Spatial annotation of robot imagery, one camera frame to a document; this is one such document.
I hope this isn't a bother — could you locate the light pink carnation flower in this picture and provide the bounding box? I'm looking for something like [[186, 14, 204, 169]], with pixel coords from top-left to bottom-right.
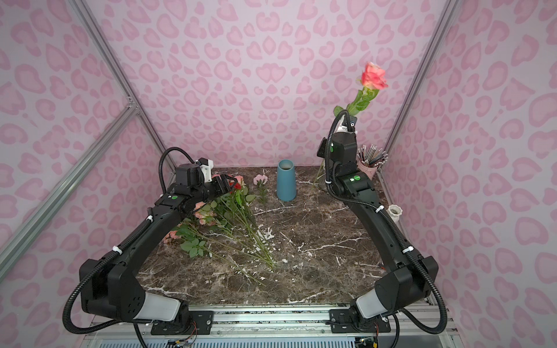
[[253, 174, 268, 207]]

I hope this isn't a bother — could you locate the pink rose with stem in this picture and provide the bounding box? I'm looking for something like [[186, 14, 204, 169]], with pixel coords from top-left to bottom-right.
[[334, 62, 388, 119]]

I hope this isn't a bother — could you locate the clear ribbed glass vase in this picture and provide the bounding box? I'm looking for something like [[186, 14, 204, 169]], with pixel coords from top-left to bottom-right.
[[313, 159, 327, 192]]

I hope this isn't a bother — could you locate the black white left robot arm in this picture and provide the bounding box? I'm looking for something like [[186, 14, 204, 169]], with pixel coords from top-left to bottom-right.
[[62, 158, 239, 334]]

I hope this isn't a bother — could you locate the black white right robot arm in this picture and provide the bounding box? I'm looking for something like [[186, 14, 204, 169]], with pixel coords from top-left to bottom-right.
[[317, 110, 448, 334]]

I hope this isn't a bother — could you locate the bunch of artificial flowers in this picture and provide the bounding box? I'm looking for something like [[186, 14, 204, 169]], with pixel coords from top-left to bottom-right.
[[163, 175, 275, 268]]

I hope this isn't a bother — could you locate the teal cylindrical vase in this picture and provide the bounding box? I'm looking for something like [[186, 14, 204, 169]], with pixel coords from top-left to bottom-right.
[[276, 159, 297, 202]]

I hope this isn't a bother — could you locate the white ribbed ceramic vase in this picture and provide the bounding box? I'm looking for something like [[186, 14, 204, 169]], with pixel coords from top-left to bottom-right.
[[387, 204, 403, 223]]

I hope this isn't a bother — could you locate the pink cup of straws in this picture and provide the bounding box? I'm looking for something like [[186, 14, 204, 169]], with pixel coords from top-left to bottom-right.
[[356, 144, 389, 179]]

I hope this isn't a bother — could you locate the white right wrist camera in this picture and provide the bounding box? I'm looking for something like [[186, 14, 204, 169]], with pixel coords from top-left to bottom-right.
[[337, 115, 358, 133]]

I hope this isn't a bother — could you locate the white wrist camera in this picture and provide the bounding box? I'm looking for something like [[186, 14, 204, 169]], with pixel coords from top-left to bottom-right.
[[337, 115, 358, 133], [198, 157, 214, 182]]

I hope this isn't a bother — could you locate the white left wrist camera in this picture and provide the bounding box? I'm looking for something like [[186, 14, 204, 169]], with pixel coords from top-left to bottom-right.
[[198, 157, 214, 182]]

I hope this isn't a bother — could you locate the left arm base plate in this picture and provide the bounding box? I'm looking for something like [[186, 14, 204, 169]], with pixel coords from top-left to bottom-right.
[[150, 310, 215, 336]]

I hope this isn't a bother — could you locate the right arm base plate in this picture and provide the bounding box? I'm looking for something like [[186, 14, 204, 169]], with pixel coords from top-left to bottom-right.
[[325, 307, 391, 334]]

